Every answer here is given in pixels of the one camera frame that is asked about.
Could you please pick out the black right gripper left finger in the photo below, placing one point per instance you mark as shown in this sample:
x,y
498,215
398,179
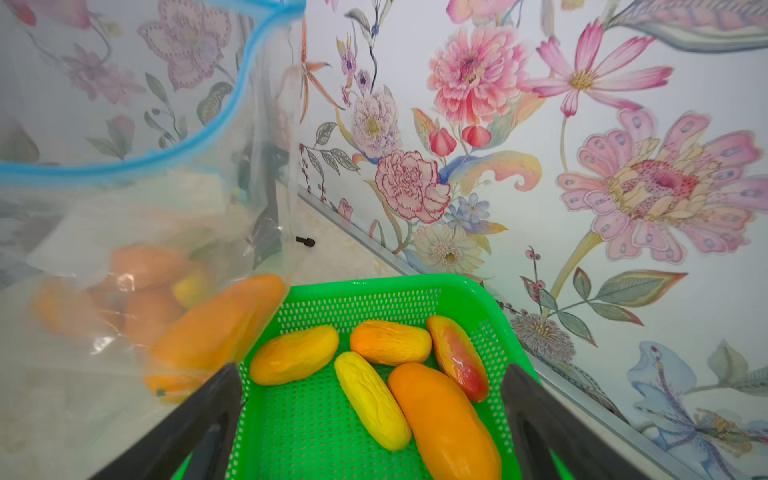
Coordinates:
x,y
198,436

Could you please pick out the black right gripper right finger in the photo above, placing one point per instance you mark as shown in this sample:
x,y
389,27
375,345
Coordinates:
x,y
549,442

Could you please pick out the orange mango front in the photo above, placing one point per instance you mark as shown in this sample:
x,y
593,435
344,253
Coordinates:
x,y
451,439

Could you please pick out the clear zip-top bag blue zipper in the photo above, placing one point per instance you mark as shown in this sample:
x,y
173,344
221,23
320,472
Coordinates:
x,y
187,211

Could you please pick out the orange mango back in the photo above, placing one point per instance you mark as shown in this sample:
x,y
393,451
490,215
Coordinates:
x,y
221,330

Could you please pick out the large orange mango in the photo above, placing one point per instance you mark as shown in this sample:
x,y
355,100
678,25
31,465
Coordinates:
x,y
141,266

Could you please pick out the red yellow mango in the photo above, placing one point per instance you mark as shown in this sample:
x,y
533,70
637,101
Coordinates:
x,y
457,357

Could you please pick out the orange textured mango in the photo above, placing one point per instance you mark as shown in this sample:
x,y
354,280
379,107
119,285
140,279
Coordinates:
x,y
391,344

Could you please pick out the green plastic basket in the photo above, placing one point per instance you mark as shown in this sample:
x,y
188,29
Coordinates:
x,y
307,429

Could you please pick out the black tripod microphone stand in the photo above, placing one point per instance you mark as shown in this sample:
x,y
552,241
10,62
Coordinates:
x,y
308,242

